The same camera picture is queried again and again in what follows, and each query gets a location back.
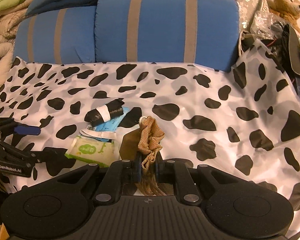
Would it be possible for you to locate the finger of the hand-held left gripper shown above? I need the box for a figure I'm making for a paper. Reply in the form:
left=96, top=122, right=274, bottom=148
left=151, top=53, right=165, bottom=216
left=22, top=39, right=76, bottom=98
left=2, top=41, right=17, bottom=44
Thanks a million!
left=0, top=140, right=67, bottom=167
left=0, top=117, right=42, bottom=140

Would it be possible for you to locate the black bag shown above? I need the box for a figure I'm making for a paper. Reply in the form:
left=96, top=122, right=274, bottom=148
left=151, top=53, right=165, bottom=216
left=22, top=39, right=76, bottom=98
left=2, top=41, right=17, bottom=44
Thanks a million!
left=281, top=24, right=300, bottom=80

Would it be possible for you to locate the tan burlap drawstring pouch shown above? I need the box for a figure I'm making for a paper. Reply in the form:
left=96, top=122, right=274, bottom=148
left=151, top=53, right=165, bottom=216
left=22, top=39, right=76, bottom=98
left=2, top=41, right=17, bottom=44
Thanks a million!
left=136, top=116, right=165, bottom=195

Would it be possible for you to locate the light green cloth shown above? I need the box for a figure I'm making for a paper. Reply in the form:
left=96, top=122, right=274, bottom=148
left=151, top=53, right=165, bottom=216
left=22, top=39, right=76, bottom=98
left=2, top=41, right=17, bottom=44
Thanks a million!
left=0, top=0, right=42, bottom=43

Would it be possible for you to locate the beige quilt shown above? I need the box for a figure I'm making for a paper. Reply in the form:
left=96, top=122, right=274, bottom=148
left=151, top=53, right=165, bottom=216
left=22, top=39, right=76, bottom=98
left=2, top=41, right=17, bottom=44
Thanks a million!
left=0, top=0, right=33, bottom=90

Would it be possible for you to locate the brown flat pouch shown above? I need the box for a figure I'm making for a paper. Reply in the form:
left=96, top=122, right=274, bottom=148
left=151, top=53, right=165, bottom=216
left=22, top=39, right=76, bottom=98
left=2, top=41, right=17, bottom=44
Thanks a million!
left=118, top=129, right=142, bottom=161

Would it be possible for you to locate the cow print blanket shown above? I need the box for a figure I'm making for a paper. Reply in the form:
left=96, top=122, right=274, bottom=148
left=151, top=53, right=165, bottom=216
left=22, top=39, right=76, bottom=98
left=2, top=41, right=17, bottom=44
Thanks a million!
left=0, top=39, right=300, bottom=240

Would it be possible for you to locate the green white wet wipes pack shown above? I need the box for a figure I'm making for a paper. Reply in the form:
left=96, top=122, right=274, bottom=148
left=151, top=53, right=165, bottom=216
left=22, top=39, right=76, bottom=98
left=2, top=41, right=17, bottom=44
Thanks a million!
left=65, top=135, right=115, bottom=167

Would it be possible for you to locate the silver foil sheet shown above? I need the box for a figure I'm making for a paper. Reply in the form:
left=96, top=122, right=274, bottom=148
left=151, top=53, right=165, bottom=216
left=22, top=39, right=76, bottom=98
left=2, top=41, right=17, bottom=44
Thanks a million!
left=236, top=0, right=285, bottom=45

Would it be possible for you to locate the white strip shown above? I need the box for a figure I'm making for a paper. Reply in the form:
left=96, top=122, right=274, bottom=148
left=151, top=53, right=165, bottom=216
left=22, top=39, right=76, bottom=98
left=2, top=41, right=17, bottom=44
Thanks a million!
left=80, top=127, right=127, bottom=141

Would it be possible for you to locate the blue plastic packet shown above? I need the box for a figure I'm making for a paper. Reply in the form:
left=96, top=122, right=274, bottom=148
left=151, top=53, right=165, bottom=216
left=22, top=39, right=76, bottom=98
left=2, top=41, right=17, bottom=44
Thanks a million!
left=90, top=106, right=130, bottom=133

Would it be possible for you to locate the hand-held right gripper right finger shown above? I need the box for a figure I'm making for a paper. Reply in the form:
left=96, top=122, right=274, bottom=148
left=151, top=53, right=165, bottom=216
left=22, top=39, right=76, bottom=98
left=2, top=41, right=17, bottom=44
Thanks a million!
left=154, top=155, right=238, bottom=204

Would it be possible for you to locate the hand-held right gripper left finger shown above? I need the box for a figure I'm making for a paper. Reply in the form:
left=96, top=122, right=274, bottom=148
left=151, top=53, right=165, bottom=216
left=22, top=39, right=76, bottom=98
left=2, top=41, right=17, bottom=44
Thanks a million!
left=57, top=154, right=143, bottom=203

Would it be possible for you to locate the black bag roll white band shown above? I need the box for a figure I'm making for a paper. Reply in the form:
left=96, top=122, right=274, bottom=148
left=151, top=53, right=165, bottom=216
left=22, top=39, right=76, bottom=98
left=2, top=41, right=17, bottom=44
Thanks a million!
left=84, top=98, right=125, bottom=127

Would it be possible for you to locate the brown teddy bear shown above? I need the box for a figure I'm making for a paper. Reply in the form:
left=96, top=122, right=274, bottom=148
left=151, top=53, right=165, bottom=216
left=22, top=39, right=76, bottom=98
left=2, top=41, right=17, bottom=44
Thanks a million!
left=269, top=0, right=300, bottom=38

